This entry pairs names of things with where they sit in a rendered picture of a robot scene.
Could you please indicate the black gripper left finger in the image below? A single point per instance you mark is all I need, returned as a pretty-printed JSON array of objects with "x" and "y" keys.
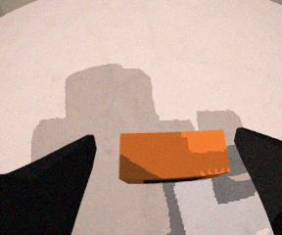
[{"x": 43, "y": 198}]

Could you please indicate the orange block with dark blue square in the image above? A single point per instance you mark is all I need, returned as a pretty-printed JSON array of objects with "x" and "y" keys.
[{"x": 188, "y": 155}]

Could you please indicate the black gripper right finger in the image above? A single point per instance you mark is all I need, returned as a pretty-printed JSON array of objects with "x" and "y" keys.
[{"x": 262, "y": 157}]

